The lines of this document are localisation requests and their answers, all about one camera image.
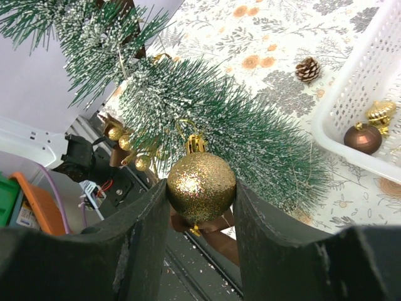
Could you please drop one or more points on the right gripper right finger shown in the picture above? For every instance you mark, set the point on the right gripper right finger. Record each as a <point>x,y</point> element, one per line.
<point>282,258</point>

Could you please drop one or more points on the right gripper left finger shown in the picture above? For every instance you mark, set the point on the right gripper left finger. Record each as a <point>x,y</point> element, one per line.
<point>119,258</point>

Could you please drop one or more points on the small pine cone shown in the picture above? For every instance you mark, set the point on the small pine cone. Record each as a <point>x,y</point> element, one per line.
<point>308,70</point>

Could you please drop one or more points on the white plastic basket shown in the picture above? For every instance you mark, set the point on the white plastic basket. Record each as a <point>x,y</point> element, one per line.
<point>371,73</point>

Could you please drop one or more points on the small green christmas tree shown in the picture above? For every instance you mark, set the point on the small green christmas tree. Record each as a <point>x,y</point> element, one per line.
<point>101,41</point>

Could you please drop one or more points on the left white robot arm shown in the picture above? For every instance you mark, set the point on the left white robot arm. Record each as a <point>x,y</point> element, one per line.
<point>71,155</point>

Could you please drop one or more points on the orange plastic bin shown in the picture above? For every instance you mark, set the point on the orange plastic bin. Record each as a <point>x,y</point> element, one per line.
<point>43,206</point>

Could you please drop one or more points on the green plastic bin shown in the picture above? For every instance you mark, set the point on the green plastic bin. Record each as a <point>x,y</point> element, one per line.
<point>9,190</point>

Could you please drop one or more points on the gold ridged ornament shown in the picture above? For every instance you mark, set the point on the gold ridged ornament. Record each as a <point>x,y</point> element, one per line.
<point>380,114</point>

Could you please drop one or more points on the floral patterned table mat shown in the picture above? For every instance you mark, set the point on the floral patterned table mat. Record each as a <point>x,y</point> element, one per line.
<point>260,43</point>

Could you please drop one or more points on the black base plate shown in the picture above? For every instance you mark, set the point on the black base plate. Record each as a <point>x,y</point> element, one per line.
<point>192,269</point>

